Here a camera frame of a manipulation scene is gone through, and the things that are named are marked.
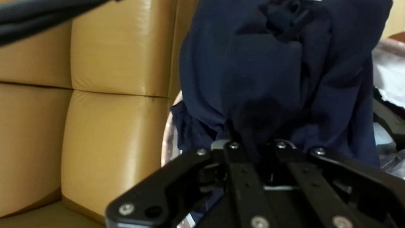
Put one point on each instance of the brown leather sofa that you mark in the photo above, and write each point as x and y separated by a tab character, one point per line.
82	110

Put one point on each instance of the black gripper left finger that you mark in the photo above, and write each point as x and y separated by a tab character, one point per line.
164	197

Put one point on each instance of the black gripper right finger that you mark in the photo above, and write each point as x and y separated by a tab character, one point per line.
340	192

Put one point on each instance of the navy blue tank top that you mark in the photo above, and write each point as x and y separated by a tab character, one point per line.
296	70

